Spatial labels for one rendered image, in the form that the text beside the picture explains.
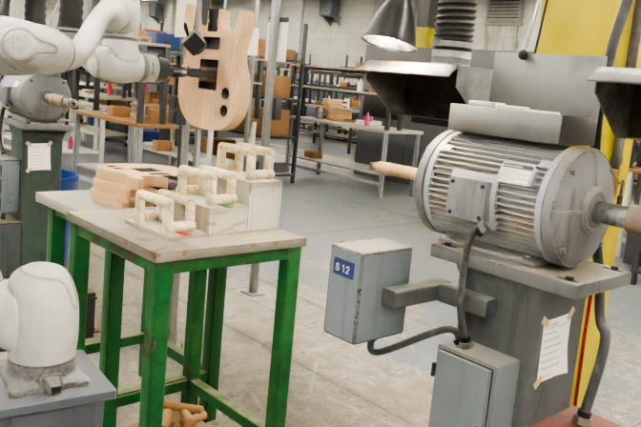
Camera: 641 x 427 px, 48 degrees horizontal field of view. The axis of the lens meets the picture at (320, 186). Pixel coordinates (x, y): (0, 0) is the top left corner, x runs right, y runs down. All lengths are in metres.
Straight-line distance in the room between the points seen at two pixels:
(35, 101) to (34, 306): 2.20
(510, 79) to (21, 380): 1.33
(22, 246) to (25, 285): 2.22
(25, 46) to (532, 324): 1.21
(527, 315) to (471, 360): 0.15
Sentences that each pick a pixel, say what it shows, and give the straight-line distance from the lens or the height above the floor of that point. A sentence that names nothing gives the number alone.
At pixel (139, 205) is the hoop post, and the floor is 1.00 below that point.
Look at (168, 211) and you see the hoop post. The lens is 2.31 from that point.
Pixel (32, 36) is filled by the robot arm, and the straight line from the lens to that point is 1.68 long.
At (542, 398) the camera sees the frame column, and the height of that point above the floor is 0.84.
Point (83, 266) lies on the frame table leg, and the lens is 2.68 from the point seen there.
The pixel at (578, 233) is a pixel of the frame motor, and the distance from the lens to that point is 1.56.
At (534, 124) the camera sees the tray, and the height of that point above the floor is 1.41.
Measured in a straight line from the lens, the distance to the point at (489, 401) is 1.56.
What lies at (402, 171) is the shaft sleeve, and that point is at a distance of 1.85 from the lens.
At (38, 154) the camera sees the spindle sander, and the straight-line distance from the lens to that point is 3.92.
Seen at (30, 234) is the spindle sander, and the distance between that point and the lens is 3.99.
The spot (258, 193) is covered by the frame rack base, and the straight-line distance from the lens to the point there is 2.47.
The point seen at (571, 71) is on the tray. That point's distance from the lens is 1.70.
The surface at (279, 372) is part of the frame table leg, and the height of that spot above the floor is 0.46.
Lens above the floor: 1.46
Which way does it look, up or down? 8 degrees down
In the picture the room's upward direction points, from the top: 5 degrees clockwise
